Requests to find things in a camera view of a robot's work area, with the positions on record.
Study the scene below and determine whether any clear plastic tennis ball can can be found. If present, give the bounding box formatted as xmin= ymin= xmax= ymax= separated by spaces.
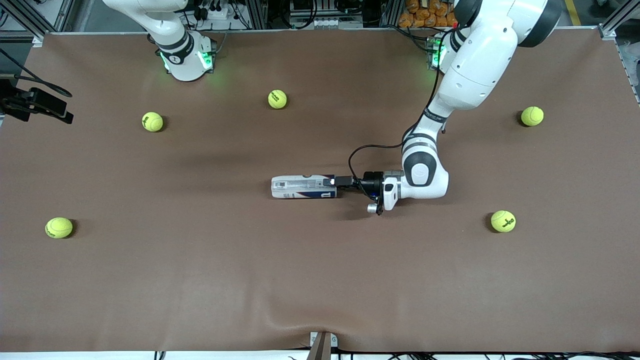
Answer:
xmin=271 ymin=174 xmax=338 ymax=201

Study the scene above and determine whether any brown table mat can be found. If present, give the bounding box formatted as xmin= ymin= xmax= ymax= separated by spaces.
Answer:
xmin=0 ymin=27 xmax=640 ymax=353

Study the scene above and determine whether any grey electronics rack unit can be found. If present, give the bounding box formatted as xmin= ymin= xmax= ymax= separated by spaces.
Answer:
xmin=290 ymin=0 xmax=365 ymax=30

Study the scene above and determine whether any orange objects pile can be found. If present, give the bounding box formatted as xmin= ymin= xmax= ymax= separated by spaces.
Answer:
xmin=398 ymin=0 xmax=458 ymax=28

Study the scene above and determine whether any white power strip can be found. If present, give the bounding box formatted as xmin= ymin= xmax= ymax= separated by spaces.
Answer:
xmin=197 ymin=4 xmax=231 ymax=21

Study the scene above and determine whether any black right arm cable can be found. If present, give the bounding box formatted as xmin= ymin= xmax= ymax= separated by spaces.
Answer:
xmin=0 ymin=47 xmax=72 ymax=98

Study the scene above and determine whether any diagonal aluminium frame strut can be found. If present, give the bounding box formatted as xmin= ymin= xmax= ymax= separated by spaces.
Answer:
xmin=601 ymin=0 xmax=640 ymax=36
xmin=7 ymin=0 xmax=53 ymax=38

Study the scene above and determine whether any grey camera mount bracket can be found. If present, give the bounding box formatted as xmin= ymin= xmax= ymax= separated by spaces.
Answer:
xmin=309 ymin=331 xmax=339 ymax=360

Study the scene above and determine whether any aluminium frame post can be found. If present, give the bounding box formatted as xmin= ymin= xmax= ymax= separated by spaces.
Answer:
xmin=381 ymin=0 xmax=401 ymax=28
xmin=246 ymin=0 xmax=269 ymax=30

